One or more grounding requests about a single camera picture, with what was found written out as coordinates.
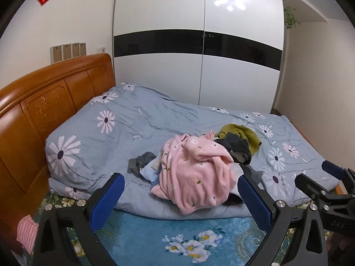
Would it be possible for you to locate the pink fleece pajama garment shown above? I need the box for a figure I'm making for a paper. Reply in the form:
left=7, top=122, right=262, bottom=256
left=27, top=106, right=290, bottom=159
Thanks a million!
left=151, top=131, right=237, bottom=215

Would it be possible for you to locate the pink striped cloth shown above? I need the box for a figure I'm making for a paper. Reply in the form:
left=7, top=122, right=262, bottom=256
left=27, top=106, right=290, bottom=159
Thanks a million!
left=16, top=215, right=39, bottom=254

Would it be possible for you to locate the olive green garment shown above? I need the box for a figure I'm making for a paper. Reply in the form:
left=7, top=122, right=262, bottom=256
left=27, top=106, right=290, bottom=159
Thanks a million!
left=214, top=123, right=262, bottom=156

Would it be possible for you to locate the teal floral plush blanket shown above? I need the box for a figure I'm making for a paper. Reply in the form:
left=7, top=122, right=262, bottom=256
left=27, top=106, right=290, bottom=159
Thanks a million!
left=27, top=190, right=314, bottom=266

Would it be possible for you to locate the grey floral quilt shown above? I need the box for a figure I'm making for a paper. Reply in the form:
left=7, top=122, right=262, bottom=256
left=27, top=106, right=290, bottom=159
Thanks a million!
left=45, top=84, right=338, bottom=220

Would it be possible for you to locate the grey garment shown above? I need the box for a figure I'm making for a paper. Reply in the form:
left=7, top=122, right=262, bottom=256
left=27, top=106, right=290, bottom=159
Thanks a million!
left=127, top=152, right=156, bottom=178

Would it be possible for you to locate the light blue garment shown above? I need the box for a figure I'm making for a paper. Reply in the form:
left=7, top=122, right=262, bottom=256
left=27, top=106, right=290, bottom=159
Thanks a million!
left=140, top=155, right=162, bottom=185

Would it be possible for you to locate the wooden bed headboard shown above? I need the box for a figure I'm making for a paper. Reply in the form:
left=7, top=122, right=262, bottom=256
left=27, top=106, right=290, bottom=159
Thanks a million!
left=0, top=53, right=116, bottom=253

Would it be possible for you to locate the green hanging plant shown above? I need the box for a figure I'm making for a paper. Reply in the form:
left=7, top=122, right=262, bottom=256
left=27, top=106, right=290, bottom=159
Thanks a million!
left=283, top=6, right=301, bottom=29

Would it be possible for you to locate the white black sliding wardrobe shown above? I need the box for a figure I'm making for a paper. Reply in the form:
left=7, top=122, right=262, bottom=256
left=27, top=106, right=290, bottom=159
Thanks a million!
left=113, top=0, right=285, bottom=113

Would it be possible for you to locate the wall switch panel row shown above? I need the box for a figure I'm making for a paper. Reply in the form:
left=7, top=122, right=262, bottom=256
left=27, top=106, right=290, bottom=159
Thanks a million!
left=50, top=43, right=87, bottom=64

